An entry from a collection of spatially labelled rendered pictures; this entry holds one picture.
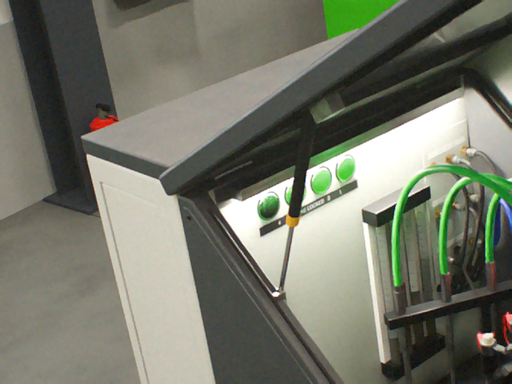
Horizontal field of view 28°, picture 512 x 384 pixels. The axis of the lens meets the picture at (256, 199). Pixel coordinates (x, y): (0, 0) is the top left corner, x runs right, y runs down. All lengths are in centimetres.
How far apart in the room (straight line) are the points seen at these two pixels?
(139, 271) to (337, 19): 391
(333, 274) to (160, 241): 33
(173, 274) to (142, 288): 14
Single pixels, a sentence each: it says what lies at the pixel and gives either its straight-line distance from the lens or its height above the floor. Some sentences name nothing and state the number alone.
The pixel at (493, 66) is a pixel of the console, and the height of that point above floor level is 146.
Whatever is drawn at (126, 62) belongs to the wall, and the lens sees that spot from 605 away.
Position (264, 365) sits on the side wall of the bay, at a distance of 163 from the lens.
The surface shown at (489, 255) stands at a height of 117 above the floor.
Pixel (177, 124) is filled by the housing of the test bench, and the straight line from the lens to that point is 180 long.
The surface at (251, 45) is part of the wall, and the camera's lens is 673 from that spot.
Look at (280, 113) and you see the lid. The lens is 130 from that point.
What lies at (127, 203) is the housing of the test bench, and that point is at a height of 139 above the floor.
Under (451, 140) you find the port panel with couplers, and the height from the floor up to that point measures 133.
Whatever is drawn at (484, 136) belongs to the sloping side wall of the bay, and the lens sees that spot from 202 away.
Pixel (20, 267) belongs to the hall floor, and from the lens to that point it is 505.
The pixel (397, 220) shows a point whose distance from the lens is 178.
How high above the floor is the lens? 207
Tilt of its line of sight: 23 degrees down
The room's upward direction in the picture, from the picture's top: 10 degrees counter-clockwise
